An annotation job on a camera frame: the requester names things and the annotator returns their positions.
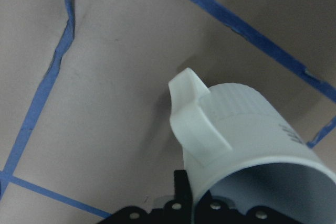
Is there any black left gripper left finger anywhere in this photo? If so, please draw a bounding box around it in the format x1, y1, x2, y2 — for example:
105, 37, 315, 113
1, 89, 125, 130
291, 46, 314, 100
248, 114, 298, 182
173, 170, 193, 223

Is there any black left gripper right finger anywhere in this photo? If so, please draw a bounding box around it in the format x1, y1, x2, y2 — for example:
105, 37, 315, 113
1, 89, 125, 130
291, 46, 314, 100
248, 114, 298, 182
195, 190, 214, 224

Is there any white mug grey inside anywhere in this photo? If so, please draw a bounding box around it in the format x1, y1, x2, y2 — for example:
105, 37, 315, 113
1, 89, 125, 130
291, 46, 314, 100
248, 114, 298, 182
169, 68, 335, 223

